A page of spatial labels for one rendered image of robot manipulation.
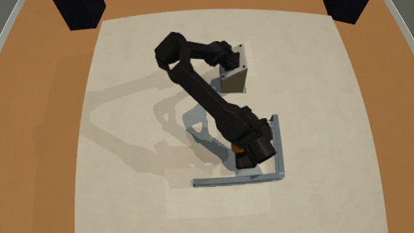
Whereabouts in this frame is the orange-brown ball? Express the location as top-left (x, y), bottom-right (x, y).
top-left (231, 144), bottom-right (244, 153)

